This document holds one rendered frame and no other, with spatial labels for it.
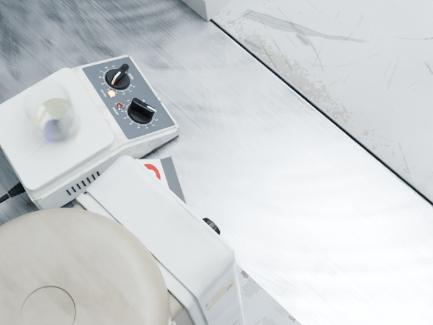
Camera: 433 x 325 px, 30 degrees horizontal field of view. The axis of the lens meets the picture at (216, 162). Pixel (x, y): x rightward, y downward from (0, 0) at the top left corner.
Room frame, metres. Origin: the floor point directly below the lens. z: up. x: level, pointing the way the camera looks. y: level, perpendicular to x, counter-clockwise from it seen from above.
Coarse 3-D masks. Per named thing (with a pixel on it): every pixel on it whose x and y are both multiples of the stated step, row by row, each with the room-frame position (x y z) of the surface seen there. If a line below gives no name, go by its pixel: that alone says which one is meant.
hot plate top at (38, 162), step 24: (72, 72) 0.47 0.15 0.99; (72, 96) 0.44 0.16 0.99; (0, 120) 0.42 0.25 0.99; (96, 120) 0.40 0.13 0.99; (0, 144) 0.39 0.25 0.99; (24, 144) 0.39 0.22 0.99; (48, 144) 0.38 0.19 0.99; (72, 144) 0.38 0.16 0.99; (96, 144) 0.37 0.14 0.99; (24, 168) 0.36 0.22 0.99; (48, 168) 0.35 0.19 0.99; (72, 168) 0.35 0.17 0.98
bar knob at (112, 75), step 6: (120, 66) 0.48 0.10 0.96; (126, 66) 0.48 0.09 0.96; (108, 72) 0.48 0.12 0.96; (114, 72) 0.48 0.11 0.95; (120, 72) 0.47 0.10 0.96; (126, 72) 0.48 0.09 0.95; (108, 78) 0.47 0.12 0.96; (114, 78) 0.46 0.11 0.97; (120, 78) 0.47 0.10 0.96; (126, 78) 0.47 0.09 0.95; (114, 84) 0.46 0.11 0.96; (120, 84) 0.46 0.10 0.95; (126, 84) 0.46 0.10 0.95
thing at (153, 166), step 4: (144, 164) 0.36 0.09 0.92; (148, 164) 0.36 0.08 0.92; (152, 164) 0.37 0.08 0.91; (156, 164) 0.37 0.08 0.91; (148, 168) 0.36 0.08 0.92; (152, 168) 0.36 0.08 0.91; (156, 168) 0.36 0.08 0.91; (152, 172) 0.35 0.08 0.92; (156, 172) 0.35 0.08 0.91; (156, 176) 0.35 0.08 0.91; (160, 176) 0.35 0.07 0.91; (160, 180) 0.34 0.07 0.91
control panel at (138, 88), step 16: (96, 64) 0.49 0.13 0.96; (112, 64) 0.50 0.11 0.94; (128, 64) 0.50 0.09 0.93; (96, 80) 0.47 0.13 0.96; (144, 80) 0.47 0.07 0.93; (112, 96) 0.44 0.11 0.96; (128, 96) 0.45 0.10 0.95; (144, 96) 0.45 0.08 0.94; (112, 112) 0.42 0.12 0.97; (160, 112) 0.42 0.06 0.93; (128, 128) 0.40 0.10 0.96; (144, 128) 0.40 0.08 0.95; (160, 128) 0.40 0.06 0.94
